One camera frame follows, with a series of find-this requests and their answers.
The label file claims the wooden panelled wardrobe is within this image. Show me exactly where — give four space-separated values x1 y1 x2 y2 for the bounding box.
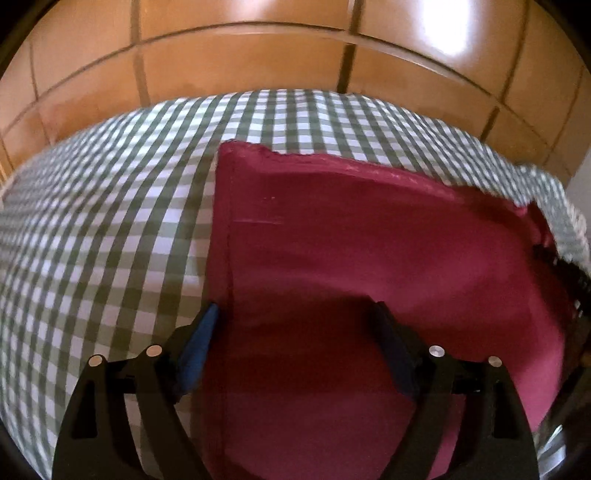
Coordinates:
0 0 591 185

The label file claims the green checkered bed blanket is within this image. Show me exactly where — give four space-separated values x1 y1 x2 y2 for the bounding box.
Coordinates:
0 88 591 480

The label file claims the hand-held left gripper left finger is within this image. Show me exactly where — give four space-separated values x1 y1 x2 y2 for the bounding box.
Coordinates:
52 302 220 480

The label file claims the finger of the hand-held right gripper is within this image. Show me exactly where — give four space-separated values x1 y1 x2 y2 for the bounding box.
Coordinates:
532 244 578 278

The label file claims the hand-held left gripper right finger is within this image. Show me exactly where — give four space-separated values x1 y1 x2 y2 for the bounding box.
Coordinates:
372 301 540 480

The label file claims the maroon embroidered sweater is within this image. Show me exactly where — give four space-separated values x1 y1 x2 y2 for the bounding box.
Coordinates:
198 141 575 480

